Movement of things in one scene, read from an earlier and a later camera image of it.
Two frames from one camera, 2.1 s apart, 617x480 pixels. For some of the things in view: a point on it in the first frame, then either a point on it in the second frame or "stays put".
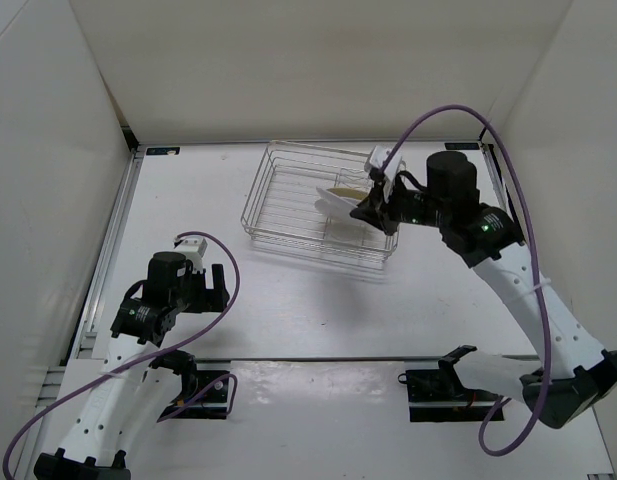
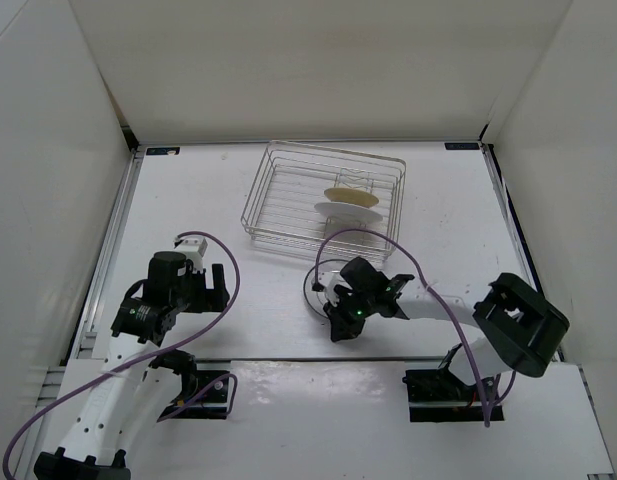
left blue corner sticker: x=163 y=151 stays put
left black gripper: x=203 y=303 stays put
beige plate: x=349 y=192 stays put
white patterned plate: x=338 y=209 to x=315 y=298
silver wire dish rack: x=281 y=211 stays put
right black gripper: x=375 y=216 to x=341 y=328
